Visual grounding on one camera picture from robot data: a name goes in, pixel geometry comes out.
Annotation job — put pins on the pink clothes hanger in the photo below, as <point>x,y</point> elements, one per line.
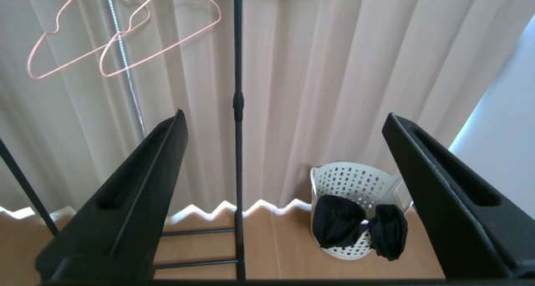
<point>101,68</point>
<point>29,68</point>

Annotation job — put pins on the white laundry basket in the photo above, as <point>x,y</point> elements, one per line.
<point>351,179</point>

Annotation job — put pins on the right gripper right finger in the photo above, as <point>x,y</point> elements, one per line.
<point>460,244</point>

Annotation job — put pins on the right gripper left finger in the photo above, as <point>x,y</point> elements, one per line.
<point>125,236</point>

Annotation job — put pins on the black shorts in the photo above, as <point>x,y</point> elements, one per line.
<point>336,221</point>

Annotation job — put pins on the black garment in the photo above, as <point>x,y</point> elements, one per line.
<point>388,233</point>

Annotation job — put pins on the black clothes rack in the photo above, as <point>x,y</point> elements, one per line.
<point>238,68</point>

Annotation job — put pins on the beige curtain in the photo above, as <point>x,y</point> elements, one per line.
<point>313,89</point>

